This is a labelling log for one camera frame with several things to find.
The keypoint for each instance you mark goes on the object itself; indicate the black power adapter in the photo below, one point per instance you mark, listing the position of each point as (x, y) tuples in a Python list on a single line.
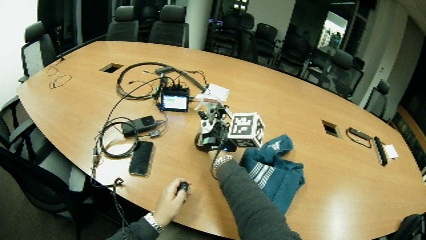
[(141, 124)]

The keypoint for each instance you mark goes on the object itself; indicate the silver wristwatch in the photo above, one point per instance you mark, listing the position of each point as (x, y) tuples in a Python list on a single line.
[(153, 222)]

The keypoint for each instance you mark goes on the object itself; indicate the small black round device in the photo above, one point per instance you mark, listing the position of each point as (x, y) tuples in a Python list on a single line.
[(183, 187)]

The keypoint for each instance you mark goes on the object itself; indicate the blue cloth with white stripes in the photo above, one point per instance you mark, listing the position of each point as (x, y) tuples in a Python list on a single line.
[(277, 181)]

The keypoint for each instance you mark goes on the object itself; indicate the white marker cube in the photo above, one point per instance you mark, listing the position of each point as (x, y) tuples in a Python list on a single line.
[(245, 129)]

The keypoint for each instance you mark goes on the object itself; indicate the small white pad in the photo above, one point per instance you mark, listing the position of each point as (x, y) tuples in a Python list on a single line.
[(392, 151)]

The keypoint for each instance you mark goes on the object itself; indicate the long black bar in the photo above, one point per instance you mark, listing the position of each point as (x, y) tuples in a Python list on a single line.
[(381, 150)]

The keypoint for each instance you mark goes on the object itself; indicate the black office chair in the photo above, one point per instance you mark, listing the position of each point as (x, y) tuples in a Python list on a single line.
[(267, 43), (31, 173), (168, 28), (231, 36), (123, 26), (378, 98), (340, 75), (295, 55), (38, 50)]

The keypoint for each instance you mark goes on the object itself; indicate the black smartphone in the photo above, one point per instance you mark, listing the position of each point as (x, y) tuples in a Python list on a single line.
[(141, 158)]

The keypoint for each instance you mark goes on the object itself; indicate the small black screen device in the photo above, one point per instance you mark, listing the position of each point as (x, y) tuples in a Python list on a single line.
[(175, 100)]

